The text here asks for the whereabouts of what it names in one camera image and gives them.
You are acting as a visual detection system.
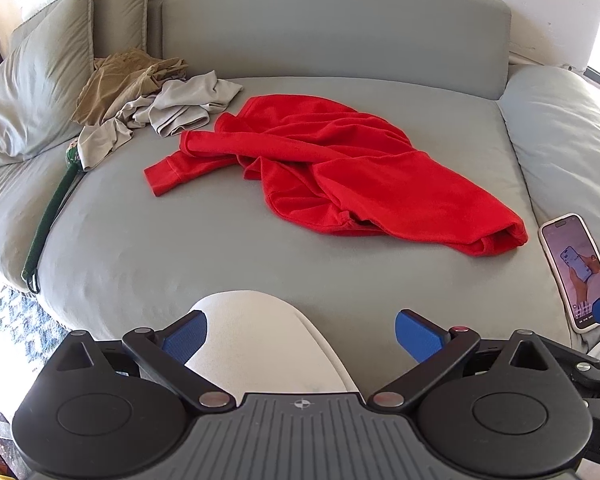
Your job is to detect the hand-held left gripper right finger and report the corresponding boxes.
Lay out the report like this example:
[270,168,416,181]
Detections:
[367,309,600,409]

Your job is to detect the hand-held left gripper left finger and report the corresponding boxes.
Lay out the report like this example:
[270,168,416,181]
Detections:
[55,309,233,409]

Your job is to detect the red shirt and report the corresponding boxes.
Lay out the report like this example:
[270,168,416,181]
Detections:
[143,94,528,259]

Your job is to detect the smartphone in beige case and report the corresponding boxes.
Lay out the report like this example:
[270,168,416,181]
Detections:
[538,213,600,332]

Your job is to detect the person's left leg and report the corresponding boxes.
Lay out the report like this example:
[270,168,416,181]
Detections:
[185,290,359,397]

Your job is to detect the blue patterned rug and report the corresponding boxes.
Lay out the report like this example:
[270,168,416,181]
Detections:
[0,284,78,378]

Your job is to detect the large pale grey pillow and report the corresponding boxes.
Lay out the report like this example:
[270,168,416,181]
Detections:
[497,64,600,271]

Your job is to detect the beige crumpled garment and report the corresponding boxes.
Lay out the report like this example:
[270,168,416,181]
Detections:
[77,71,244,171]

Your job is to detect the tan crumpled garment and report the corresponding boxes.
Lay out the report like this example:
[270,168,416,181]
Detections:
[72,49,188,126]

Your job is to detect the grey wrinkled pillow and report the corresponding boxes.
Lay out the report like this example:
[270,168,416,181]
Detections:
[0,0,97,170]

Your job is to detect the grey wide backrest cushion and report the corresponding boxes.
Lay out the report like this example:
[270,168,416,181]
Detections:
[147,0,512,102]

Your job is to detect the grey upright back cushion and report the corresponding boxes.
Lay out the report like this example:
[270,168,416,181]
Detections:
[89,0,152,61]

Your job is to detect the green woven strap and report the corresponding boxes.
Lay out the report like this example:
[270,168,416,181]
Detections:
[21,141,83,295]

